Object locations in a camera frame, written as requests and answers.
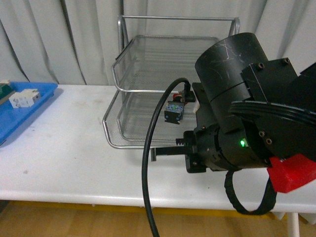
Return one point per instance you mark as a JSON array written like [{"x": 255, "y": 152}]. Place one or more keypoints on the silver mesh letter rack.
[{"x": 147, "y": 64}]

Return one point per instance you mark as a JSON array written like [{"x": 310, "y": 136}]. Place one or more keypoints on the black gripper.
[{"x": 215, "y": 149}]

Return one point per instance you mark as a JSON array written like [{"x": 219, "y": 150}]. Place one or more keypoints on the white table leg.
[{"x": 293, "y": 224}]

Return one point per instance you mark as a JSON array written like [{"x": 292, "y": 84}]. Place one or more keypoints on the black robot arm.
[{"x": 251, "y": 109}]

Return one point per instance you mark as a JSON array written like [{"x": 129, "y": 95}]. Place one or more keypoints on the green knife switch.
[{"x": 5, "y": 91}]

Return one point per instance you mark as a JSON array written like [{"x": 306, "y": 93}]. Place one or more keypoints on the red emergency stop button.
[{"x": 174, "y": 109}]

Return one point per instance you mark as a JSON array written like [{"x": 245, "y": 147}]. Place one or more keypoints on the red plastic mount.
[{"x": 292, "y": 173}]

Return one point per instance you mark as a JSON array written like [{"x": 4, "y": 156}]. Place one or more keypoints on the blue plastic tray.
[{"x": 11, "y": 118}]

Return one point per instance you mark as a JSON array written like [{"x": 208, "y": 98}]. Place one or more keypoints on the white curtain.
[{"x": 76, "y": 41}]

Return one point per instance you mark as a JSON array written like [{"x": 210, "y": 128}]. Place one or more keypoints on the white circuit breaker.
[{"x": 25, "y": 98}]

